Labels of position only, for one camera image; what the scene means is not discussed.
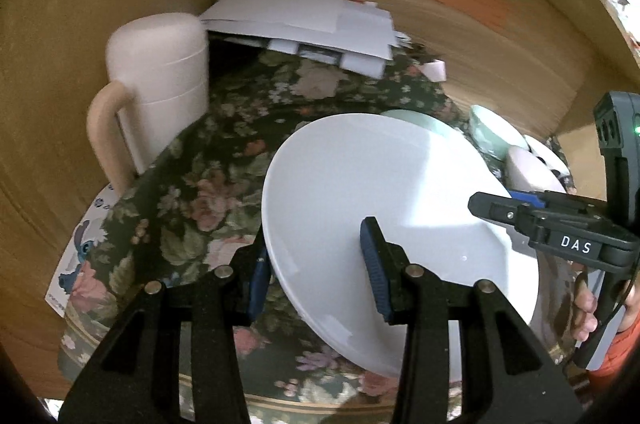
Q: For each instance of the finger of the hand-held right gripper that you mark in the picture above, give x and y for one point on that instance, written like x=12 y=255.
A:
x=527 y=199
x=492 y=206

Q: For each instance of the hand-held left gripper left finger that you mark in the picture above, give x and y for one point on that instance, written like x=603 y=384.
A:
x=258 y=285

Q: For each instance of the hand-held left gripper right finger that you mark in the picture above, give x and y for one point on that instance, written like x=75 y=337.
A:
x=375 y=276

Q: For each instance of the white plate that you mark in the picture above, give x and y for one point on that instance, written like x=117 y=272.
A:
x=360 y=174

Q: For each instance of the person's right forearm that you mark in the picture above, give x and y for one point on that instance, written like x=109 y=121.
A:
x=620 y=356

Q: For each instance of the person's right hand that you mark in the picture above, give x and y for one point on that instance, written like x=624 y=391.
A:
x=585 y=309

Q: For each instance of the white cup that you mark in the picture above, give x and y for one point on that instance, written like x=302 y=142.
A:
x=525 y=176

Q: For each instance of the white patterned bowl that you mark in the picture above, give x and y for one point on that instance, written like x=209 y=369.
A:
x=546 y=154

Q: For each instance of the green bowl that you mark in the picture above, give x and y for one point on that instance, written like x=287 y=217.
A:
x=492 y=131

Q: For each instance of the green plate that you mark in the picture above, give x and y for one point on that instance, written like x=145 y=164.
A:
x=420 y=119

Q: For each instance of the small white paper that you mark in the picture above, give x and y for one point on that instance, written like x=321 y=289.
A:
x=436 y=70

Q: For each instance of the cartoon sticker sheet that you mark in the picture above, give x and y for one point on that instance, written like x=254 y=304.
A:
x=80 y=254

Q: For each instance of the stack of white papers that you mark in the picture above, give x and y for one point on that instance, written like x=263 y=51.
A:
x=280 y=11

